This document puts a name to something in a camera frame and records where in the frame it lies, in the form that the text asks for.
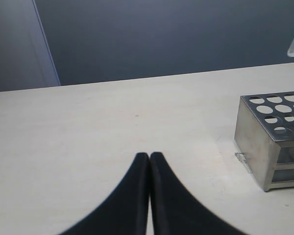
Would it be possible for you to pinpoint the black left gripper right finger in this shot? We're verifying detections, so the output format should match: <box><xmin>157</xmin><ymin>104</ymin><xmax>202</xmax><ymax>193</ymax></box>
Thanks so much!
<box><xmin>149</xmin><ymin>152</ymin><xmax>244</xmax><ymax>235</ymax></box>

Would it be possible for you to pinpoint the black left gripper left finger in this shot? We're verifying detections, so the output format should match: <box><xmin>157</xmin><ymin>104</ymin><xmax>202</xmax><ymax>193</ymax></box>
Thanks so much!
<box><xmin>62</xmin><ymin>152</ymin><xmax>149</xmax><ymax>235</ymax></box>

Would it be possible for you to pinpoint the steel test tube rack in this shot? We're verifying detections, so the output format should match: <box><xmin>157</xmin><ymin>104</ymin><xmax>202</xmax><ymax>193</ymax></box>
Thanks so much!
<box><xmin>234</xmin><ymin>91</ymin><xmax>294</xmax><ymax>191</ymax></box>

